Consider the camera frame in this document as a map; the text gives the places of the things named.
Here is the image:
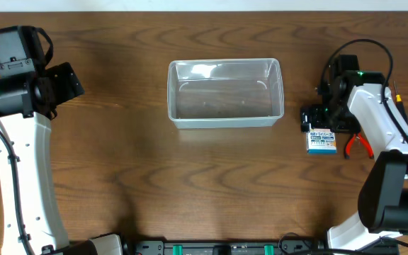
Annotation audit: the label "blue white screwdriver box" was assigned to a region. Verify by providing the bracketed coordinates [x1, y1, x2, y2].
[306, 129, 337, 154]

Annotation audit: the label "red handled pliers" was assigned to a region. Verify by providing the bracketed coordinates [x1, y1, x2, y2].
[344, 132, 375, 160]

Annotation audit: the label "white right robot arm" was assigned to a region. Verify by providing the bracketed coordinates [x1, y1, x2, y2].
[300, 70, 408, 251]

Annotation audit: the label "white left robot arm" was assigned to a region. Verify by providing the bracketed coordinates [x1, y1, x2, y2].
[0, 62, 125, 254]

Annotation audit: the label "clear plastic container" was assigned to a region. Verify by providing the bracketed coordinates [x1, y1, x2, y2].
[167, 58, 285, 129]

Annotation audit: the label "yellow black screwdriver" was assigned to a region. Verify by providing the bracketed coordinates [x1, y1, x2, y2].
[393, 81, 408, 123]

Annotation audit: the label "black rail with green clips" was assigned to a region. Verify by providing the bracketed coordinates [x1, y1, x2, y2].
[134, 238, 317, 255]

